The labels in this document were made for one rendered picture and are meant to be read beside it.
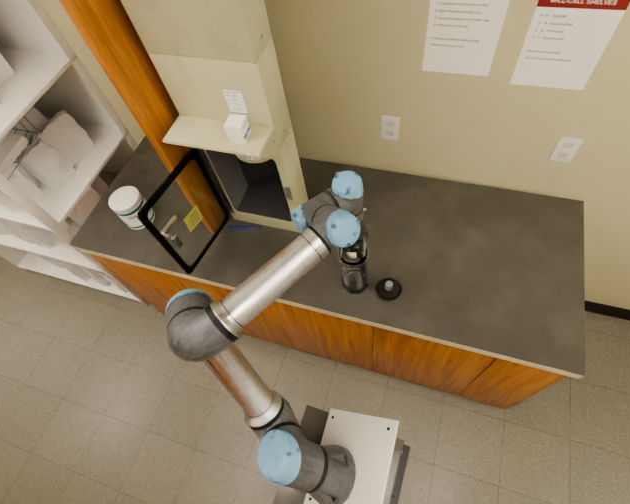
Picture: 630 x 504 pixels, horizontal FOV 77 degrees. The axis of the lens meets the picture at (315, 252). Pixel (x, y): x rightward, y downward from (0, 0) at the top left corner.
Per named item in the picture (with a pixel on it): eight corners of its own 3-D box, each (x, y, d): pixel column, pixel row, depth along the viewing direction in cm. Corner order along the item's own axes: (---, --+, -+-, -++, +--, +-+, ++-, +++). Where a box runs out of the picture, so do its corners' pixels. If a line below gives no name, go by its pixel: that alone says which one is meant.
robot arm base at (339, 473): (343, 518, 99) (315, 510, 95) (309, 495, 111) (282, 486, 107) (362, 455, 105) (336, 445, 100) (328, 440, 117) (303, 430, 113)
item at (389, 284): (400, 280, 147) (401, 272, 141) (402, 303, 142) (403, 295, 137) (375, 280, 148) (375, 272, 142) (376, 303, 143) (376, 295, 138)
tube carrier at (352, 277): (369, 267, 150) (369, 237, 131) (370, 293, 144) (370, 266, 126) (341, 268, 151) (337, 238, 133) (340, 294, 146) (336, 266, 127)
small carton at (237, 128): (235, 130, 115) (229, 113, 110) (251, 131, 114) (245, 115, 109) (229, 142, 113) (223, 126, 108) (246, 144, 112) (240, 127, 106)
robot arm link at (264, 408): (275, 470, 108) (154, 329, 84) (262, 432, 121) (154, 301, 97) (312, 442, 110) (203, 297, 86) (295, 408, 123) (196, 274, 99)
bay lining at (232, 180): (256, 166, 175) (232, 99, 144) (311, 175, 168) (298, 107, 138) (234, 210, 163) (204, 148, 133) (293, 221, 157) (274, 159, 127)
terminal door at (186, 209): (231, 216, 165) (194, 146, 131) (188, 275, 153) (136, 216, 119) (229, 215, 166) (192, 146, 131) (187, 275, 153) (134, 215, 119)
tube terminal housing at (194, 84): (254, 175, 182) (188, 1, 116) (321, 187, 174) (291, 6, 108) (233, 219, 171) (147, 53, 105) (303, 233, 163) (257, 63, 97)
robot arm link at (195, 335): (154, 361, 75) (347, 198, 80) (154, 334, 85) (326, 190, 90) (196, 394, 80) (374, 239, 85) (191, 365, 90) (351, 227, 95)
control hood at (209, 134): (191, 138, 131) (178, 113, 122) (281, 151, 122) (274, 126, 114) (175, 163, 125) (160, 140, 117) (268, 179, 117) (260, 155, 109)
